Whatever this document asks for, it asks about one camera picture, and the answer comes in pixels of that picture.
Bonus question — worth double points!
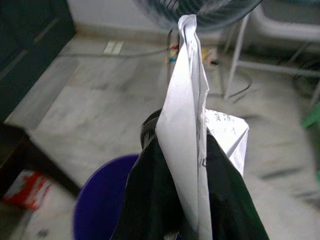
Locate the white chair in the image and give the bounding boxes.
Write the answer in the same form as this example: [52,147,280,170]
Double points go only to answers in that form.
[223,0,320,101]

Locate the dark wooden table leg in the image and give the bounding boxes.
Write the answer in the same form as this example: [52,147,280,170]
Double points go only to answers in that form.
[0,122,82,200]

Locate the red white package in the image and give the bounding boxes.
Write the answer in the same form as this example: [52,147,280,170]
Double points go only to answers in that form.
[1,169,52,211]

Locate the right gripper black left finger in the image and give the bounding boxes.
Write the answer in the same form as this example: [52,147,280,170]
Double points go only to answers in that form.
[111,111,182,240]

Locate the white paper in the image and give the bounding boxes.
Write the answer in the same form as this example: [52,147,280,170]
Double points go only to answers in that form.
[155,14,251,240]

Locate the dark cabinet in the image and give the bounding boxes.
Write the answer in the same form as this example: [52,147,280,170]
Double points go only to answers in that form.
[0,0,76,122]

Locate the purple plastic bin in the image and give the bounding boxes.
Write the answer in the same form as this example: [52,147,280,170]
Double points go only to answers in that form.
[72,153,181,240]

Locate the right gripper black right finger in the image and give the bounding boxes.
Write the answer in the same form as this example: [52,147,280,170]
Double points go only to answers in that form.
[204,131,270,240]

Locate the standing fan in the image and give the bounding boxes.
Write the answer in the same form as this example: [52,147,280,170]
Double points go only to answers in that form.
[136,0,265,101]

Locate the green plastic object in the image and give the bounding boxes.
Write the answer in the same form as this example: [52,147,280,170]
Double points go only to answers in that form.
[301,102,320,129]

